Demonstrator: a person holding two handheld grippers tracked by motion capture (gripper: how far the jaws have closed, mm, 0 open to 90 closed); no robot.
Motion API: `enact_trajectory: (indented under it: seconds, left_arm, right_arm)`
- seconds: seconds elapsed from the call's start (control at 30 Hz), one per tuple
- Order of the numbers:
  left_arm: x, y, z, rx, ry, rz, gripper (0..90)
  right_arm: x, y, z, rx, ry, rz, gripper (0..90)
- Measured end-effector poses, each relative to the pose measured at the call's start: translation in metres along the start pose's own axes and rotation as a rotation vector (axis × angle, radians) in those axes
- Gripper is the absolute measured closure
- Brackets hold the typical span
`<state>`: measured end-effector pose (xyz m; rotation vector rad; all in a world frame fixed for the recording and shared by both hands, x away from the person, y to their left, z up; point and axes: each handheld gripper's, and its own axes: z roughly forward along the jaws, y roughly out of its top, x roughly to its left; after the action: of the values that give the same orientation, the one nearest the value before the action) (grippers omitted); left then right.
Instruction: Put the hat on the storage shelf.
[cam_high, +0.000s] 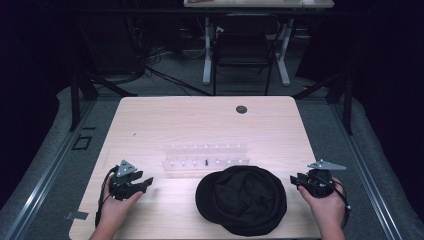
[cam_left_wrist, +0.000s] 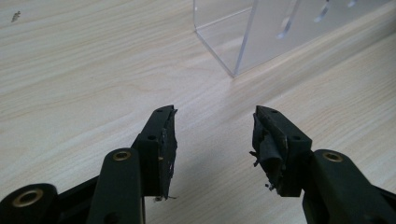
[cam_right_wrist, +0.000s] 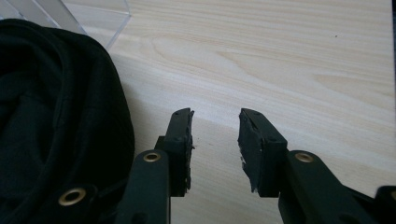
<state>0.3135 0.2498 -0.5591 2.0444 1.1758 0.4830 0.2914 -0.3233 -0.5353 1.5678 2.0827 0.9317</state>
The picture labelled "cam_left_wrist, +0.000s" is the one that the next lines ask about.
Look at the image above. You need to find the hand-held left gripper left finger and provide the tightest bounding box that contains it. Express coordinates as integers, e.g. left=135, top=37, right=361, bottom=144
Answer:
left=86, top=105, right=178, bottom=224

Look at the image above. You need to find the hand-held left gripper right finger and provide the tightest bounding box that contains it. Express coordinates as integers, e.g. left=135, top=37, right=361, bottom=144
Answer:
left=248, top=105, right=396, bottom=224

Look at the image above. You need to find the clear acrylic box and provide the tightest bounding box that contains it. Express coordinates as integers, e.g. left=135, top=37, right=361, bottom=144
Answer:
left=192, top=0, right=393, bottom=78

